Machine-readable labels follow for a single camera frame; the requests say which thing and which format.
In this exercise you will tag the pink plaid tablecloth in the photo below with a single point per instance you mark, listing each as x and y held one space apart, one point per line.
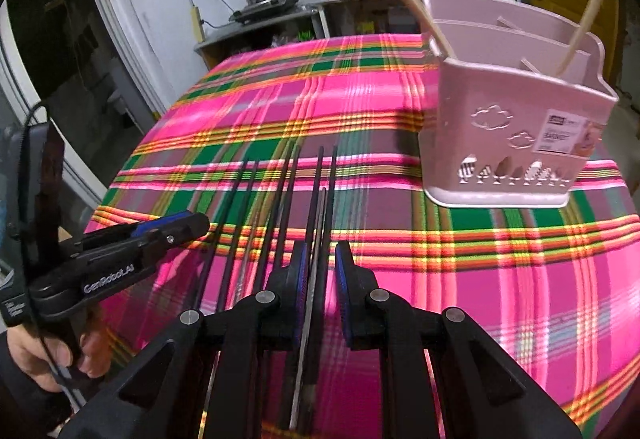
350 109

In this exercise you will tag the beige power strip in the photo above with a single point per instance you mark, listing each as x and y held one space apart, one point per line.
198 24

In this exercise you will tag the pink plastic utensil holder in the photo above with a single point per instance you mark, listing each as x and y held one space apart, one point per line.
480 84

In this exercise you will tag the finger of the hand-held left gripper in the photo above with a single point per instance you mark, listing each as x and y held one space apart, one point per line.
170 223
162 250

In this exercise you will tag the low metal shelf unit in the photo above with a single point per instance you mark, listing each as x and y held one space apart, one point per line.
235 36

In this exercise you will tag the gas stove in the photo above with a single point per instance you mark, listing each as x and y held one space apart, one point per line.
265 9

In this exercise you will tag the person's left hand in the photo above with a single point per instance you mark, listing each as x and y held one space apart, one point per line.
35 354

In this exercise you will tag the white door frame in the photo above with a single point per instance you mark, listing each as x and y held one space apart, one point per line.
115 4

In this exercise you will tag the row of black chopsticks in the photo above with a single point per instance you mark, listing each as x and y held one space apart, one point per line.
332 169

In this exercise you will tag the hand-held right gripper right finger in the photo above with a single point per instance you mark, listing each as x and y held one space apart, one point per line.
343 284

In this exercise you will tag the single black chopstick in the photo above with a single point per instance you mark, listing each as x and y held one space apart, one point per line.
313 199

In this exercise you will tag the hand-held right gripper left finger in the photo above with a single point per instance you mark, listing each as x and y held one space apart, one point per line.
302 284

